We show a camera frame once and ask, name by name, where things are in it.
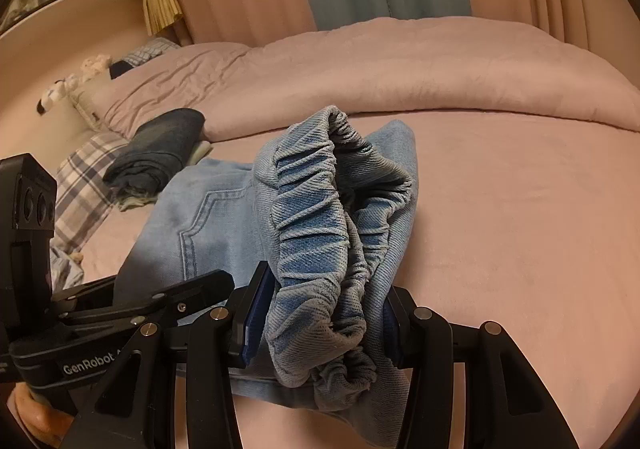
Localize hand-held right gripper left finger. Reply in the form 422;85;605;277
60;261;278;449

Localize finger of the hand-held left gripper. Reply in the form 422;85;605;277
62;270;236;330
50;275;123;311

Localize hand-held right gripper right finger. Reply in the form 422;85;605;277
382;285;581;449

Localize light blue denim pants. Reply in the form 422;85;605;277
117;105;418;447

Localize person's left hand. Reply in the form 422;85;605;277
7;386;76;447

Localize striped light blue cloth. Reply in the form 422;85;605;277
47;239;86;290

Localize plaid pillow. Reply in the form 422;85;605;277
52;131;131;250

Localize folded dark denim jeans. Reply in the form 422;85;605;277
103;109;207;194

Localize white plush toy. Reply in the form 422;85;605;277
36;55;113;116

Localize pink bed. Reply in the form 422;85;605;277
65;109;640;449

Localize pink pillow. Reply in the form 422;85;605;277
102;43;251;137

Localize blue plaid cloth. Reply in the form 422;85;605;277
110;38;181;78

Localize yellow fringed cloth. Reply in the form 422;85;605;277
141;0;184;36

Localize pink duvet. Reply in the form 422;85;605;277
205;18;640;140

